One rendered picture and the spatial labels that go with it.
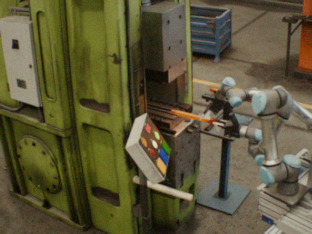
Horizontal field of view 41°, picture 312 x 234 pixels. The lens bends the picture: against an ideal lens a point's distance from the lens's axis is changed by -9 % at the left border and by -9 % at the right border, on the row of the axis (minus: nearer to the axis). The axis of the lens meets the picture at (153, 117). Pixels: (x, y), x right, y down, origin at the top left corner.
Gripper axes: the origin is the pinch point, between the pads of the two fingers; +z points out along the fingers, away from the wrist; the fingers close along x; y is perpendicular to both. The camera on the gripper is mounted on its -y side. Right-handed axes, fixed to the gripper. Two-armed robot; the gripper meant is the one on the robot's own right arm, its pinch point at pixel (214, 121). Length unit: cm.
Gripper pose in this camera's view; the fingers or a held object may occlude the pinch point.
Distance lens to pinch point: 303.3
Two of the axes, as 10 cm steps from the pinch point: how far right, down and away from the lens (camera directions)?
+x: 5.4, -4.2, 7.3
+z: -8.4, -2.1, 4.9
